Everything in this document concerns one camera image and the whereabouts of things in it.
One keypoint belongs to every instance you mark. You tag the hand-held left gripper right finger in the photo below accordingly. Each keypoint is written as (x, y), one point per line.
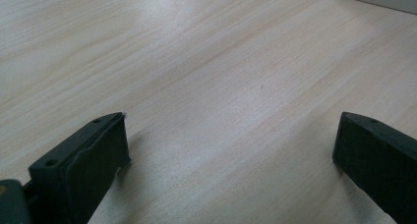
(380, 165)

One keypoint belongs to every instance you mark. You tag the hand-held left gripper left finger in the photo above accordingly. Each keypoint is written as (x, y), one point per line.
(85, 171)

